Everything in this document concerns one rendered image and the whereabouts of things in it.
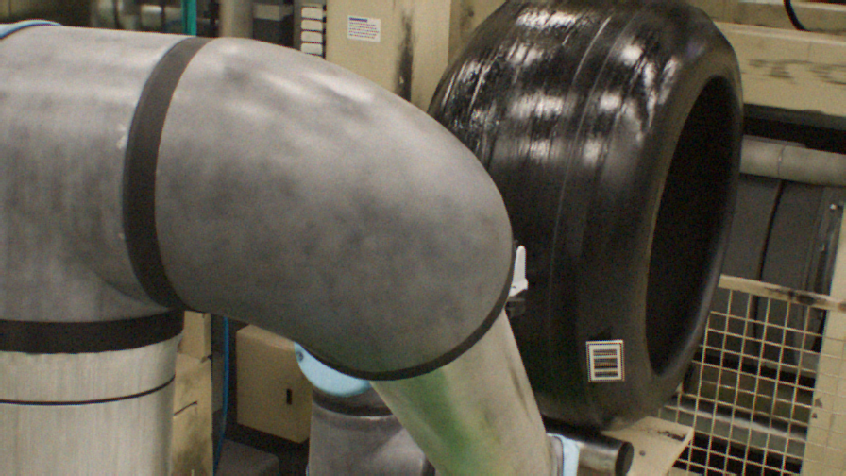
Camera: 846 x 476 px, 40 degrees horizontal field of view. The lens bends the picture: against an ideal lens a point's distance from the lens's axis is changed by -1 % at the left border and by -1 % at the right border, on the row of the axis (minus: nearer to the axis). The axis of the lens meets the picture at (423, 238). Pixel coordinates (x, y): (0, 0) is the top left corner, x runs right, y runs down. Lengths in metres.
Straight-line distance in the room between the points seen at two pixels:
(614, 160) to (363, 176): 0.83
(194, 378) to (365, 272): 1.24
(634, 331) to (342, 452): 0.46
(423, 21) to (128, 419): 1.11
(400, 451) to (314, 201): 0.57
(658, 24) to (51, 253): 1.00
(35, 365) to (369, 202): 0.15
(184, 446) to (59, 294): 1.23
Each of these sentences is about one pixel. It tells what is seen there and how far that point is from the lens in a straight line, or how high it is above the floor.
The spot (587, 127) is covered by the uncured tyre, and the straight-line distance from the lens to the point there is 1.27.
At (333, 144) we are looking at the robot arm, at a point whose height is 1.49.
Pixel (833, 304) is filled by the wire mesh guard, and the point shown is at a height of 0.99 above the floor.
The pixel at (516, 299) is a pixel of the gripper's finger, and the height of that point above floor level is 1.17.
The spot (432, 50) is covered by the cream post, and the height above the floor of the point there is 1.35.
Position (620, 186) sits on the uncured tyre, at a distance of 1.26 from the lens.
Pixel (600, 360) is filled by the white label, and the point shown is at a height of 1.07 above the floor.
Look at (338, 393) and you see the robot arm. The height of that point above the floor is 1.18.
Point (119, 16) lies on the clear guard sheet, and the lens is 1.49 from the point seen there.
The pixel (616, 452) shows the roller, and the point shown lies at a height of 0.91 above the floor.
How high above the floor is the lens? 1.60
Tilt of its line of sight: 18 degrees down
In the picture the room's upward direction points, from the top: 3 degrees clockwise
